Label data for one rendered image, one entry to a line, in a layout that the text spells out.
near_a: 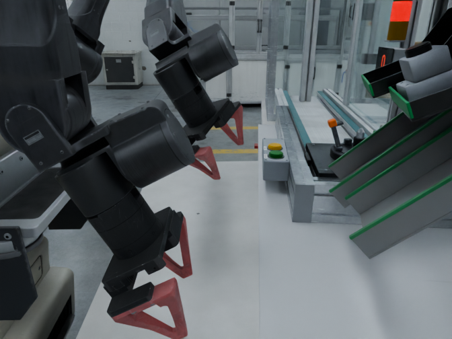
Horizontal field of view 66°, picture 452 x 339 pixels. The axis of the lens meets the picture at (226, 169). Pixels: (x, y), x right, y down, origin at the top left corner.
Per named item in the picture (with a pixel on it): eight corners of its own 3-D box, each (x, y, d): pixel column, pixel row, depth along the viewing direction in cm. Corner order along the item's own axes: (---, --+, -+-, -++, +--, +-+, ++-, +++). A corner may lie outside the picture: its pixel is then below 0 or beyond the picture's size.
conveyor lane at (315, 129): (315, 213, 87) (319, 177, 83) (288, 126, 164) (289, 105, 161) (432, 218, 85) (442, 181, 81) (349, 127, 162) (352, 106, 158)
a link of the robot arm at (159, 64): (153, 61, 57) (145, 72, 52) (188, 40, 55) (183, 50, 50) (176, 96, 60) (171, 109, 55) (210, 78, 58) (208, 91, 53)
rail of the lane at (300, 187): (292, 222, 83) (295, 180, 79) (274, 126, 165) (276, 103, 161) (315, 223, 82) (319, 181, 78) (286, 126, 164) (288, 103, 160)
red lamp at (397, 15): (393, 21, 95) (397, 1, 93) (387, 21, 99) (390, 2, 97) (412, 21, 94) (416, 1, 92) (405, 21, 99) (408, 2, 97)
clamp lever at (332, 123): (335, 148, 91) (328, 122, 89) (333, 146, 93) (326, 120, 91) (349, 144, 91) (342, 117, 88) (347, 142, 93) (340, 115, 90)
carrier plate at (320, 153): (317, 180, 83) (319, 172, 83) (305, 148, 106) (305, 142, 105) (421, 183, 82) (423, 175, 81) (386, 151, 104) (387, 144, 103)
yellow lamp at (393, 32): (390, 40, 96) (393, 21, 95) (384, 40, 101) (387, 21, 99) (408, 40, 96) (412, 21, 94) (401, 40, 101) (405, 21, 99)
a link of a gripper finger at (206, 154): (244, 159, 62) (218, 116, 57) (226, 187, 57) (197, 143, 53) (216, 162, 66) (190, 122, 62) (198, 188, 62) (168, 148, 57)
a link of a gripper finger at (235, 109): (259, 135, 66) (237, 93, 61) (243, 159, 62) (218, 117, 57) (232, 139, 70) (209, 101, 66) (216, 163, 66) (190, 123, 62)
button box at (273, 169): (262, 180, 96) (263, 159, 93) (261, 155, 115) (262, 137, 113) (288, 181, 95) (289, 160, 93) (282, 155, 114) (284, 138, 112)
